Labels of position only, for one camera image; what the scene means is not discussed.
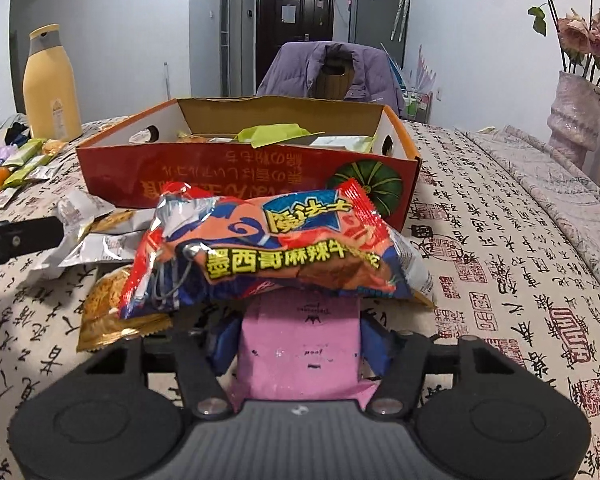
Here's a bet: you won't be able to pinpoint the green white snack packet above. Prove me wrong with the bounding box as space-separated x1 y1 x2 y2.
310 135 376 153

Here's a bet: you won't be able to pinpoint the dried pink roses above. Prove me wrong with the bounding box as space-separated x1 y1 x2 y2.
511 0 600 86

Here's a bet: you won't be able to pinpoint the grey side door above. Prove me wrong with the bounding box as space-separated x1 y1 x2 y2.
221 0 244 98

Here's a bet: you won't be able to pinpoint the folded umbrella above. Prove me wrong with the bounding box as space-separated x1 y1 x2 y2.
391 0 412 42

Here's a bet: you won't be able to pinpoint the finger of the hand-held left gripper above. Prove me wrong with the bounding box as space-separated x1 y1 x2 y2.
0 217 64 277

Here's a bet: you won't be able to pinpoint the pink vase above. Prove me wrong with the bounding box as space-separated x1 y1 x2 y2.
547 70 600 168

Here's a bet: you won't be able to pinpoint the red cardboard box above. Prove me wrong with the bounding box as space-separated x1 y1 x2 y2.
75 96 422 231

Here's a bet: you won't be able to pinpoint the purple jacket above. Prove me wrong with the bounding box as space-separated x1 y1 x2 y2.
256 41 406 118

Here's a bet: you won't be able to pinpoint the small green snack packet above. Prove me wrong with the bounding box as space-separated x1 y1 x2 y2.
5 155 51 188
2 137 48 168

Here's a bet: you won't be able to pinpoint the dark brown door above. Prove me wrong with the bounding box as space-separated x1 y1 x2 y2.
256 0 335 96

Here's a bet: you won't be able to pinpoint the grey refrigerator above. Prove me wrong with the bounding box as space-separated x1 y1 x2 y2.
349 0 411 46

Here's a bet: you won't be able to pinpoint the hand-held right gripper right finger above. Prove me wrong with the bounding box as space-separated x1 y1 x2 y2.
359 310 521 416

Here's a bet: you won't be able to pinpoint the small black object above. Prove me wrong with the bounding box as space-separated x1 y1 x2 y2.
2 122 31 147

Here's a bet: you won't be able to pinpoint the yellow bottle with grey cap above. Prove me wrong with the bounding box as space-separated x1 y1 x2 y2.
22 24 83 143

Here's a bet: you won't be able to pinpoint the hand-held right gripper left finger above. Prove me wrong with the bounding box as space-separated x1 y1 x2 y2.
82 317 242 416

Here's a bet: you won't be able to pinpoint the small silver snack packet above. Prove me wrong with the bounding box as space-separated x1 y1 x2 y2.
27 160 63 181

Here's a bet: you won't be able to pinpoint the quilted grey blanket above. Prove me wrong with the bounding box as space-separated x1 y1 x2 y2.
455 125 600 311

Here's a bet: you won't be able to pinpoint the wooden chair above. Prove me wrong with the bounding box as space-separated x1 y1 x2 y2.
314 57 353 100

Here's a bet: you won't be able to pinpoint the blue red noodle snack bag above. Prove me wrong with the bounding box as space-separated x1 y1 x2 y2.
119 180 433 321

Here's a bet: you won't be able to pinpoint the lime green snack packet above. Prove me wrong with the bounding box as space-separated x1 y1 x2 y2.
232 122 326 148

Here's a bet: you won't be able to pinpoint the pink snack packet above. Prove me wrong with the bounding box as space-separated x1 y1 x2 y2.
228 290 381 411

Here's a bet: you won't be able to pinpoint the cluttered storage rack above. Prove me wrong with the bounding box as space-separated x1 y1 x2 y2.
380 45 433 123

